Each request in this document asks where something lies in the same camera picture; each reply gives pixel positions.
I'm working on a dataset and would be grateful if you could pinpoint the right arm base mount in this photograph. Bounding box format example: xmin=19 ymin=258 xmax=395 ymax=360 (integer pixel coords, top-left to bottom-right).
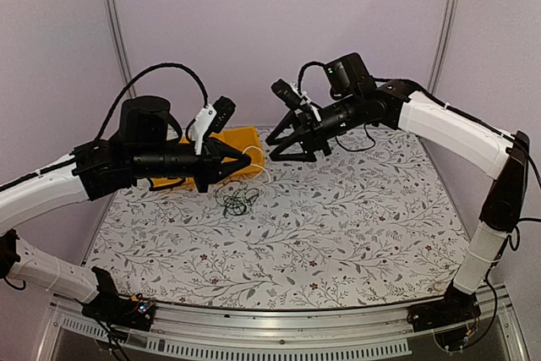
xmin=407 ymin=284 xmax=481 ymax=352

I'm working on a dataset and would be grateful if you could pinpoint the left aluminium frame post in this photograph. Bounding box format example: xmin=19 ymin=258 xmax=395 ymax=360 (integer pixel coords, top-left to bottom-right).
xmin=103 ymin=0 xmax=132 ymax=85

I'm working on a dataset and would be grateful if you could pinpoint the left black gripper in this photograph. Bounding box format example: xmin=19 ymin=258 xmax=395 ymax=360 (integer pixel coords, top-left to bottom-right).
xmin=131 ymin=138 xmax=252 ymax=194

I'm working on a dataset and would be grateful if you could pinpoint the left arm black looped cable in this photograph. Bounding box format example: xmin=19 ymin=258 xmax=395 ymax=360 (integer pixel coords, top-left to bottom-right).
xmin=92 ymin=63 xmax=210 ymax=142

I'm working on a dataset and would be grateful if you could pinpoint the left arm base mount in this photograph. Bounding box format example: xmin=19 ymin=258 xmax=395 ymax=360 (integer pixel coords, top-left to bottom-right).
xmin=82 ymin=266 xmax=156 ymax=331

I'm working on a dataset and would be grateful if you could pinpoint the white thin cable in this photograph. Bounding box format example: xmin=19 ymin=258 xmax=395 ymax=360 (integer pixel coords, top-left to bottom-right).
xmin=236 ymin=145 xmax=271 ymax=193

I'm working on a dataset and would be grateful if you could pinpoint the right aluminium frame post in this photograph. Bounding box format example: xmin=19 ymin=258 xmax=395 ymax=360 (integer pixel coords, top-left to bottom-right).
xmin=427 ymin=0 xmax=459 ymax=95

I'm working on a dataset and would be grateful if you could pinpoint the dark cable bundle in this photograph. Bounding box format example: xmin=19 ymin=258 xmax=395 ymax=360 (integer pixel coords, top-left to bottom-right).
xmin=214 ymin=183 xmax=261 ymax=218

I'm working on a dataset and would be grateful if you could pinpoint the aluminium front rail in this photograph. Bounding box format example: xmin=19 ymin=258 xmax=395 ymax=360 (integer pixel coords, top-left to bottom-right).
xmin=36 ymin=285 xmax=533 ymax=360

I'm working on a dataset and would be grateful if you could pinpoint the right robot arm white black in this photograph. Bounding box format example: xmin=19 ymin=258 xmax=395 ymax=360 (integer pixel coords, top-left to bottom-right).
xmin=266 ymin=52 xmax=531 ymax=324

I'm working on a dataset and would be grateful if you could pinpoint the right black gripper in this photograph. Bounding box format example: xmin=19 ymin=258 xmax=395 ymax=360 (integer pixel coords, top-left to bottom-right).
xmin=266 ymin=93 xmax=364 ymax=161

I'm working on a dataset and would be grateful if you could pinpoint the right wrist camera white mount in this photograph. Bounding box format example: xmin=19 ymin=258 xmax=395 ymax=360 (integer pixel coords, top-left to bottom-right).
xmin=270 ymin=79 xmax=321 ymax=122

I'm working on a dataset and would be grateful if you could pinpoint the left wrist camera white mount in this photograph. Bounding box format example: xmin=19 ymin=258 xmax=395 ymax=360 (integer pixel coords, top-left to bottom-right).
xmin=186 ymin=96 xmax=236 ymax=156

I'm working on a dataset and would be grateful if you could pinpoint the aluminium frame post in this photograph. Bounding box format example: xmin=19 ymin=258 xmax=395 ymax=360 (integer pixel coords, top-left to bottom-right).
xmin=103 ymin=0 xmax=132 ymax=85
xmin=427 ymin=0 xmax=459 ymax=95

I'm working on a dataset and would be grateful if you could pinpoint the floral patterned table mat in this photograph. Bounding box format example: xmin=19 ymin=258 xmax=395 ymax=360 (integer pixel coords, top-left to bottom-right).
xmin=86 ymin=129 xmax=469 ymax=309

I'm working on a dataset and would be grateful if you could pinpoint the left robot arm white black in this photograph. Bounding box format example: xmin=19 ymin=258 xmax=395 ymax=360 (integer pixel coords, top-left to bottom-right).
xmin=1 ymin=96 xmax=251 ymax=322

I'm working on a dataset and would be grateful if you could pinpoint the yellow bin left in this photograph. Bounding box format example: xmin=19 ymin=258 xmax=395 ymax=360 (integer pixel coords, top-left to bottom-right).
xmin=150 ymin=178 xmax=186 ymax=190

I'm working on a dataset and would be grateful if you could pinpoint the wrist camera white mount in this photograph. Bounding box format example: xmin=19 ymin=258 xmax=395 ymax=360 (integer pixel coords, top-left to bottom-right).
xmin=270 ymin=79 xmax=321 ymax=122
xmin=186 ymin=96 xmax=236 ymax=156

